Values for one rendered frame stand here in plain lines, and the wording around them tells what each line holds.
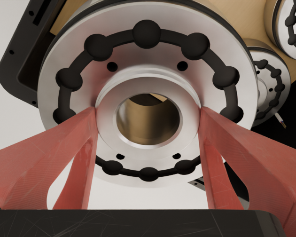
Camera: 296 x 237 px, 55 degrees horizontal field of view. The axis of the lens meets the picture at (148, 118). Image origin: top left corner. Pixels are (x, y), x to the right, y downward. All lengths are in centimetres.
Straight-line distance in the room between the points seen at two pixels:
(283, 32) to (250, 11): 4
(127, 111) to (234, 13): 20
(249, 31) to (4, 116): 43
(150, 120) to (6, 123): 45
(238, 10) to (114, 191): 48
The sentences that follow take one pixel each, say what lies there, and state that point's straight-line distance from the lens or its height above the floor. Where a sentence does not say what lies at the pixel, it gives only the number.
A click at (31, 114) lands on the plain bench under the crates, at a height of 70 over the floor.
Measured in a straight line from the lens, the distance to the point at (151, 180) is 16.
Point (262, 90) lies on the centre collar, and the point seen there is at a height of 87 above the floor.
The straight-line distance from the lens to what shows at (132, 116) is 15.
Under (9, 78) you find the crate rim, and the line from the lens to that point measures 24.
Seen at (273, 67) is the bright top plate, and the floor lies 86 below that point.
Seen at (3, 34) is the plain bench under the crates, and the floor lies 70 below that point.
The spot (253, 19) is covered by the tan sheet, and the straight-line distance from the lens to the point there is 33.
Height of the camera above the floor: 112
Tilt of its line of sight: 53 degrees down
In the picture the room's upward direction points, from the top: 176 degrees clockwise
